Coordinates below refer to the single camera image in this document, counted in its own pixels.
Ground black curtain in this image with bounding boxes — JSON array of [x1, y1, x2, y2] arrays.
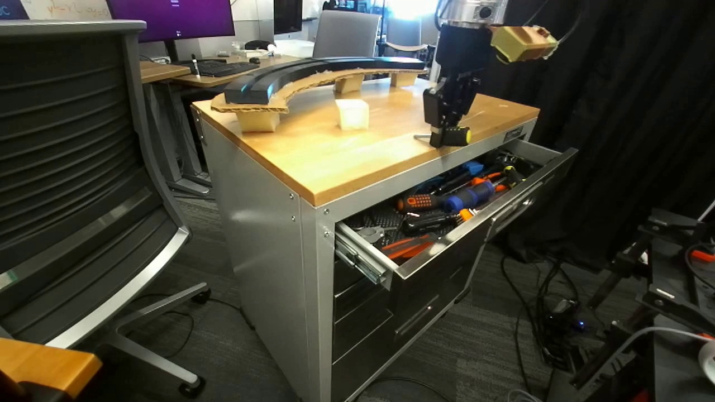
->
[[475, 0, 715, 273]]

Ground orange-handled screwdriver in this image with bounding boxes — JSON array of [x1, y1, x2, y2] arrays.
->
[[396, 192, 450, 215]]

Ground red-orange slim screwdriver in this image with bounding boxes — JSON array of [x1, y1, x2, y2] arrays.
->
[[467, 169, 511, 190]]

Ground orange-handled pliers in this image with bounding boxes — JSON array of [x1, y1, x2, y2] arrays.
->
[[377, 229, 439, 264]]

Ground tan wrist camera box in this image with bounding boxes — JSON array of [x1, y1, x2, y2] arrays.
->
[[489, 24, 561, 66]]

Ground white cable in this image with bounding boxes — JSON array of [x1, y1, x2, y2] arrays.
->
[[593, 323, 715, 383]]

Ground black equipment stand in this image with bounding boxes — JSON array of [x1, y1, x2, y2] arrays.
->
[[570, 199, 715, 402]]

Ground dark computer monitor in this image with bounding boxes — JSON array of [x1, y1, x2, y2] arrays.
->
[[270, 0, 306, 36]]

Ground black-handled tool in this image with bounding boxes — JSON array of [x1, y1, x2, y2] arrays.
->
[[400, 207, 458, 235]]

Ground grey fabric chair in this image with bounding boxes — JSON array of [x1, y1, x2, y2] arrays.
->
[[309, 9, 382, 61]]

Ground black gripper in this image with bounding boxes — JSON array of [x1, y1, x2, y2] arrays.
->
[[422, 22, 495, 132]]

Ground grey wood-topped tool cabinet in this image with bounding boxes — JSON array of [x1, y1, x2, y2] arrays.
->
[[190, 76, 580, 402]]

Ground white translucent cup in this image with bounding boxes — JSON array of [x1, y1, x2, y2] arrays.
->
[[332, 96, 371, 134]]

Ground grey mesh office chair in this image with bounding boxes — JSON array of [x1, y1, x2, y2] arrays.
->
[[0, 18, 212, 398]]

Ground curved black panel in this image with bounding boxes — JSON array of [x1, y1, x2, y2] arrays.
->
[[221, 53, 429, 108]]

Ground black keyboard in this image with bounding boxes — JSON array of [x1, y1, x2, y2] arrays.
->
[[191, 57, 258, 79]]

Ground wooden office desk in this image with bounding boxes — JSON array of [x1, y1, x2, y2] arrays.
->
[[137, 53, 298, 93]]

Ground purple screen monitor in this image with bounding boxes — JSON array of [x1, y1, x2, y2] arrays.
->
[[105, 0, 236, 44]]

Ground blue and black tool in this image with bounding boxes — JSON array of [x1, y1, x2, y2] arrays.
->
[[436, 158, 486, 190]]

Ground open grey metal drawer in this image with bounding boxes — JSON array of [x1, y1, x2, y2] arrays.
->
[[332, 139, 580, 292]]

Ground red-orange clamp handle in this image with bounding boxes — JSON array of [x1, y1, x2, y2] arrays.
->
[[686, 248, 715, 267]]

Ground curved wooden stand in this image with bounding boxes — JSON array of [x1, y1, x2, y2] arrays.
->
[[208, 65, 429, 137]]

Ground orange wooden armrest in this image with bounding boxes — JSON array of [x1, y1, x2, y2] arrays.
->
[[0, 336, 102, 402]]

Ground black floor cables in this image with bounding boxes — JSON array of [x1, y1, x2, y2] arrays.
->
[[495, 251, 601, 398]]

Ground white paper sheet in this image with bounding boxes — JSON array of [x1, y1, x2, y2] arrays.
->
[[18, 0, 114, 22]]

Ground blue-handled screwdriver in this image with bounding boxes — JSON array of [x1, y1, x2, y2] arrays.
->
[[439, 180, 497, 215]]

